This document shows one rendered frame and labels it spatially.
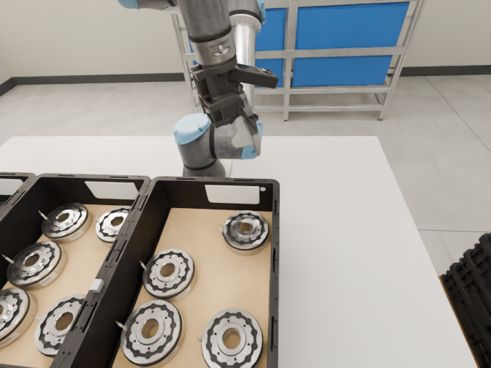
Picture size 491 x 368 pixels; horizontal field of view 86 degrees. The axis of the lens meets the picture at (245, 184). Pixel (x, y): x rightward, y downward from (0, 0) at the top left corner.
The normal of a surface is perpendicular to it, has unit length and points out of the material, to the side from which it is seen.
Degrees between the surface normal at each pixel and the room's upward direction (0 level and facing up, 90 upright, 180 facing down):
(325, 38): 90
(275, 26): 90
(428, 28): 90
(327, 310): 0
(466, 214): 0
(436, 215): 0
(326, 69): 90
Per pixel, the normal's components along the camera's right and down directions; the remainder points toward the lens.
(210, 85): 0.45, 0.62
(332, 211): -0.06, -0.69
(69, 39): -0.08, 0.72
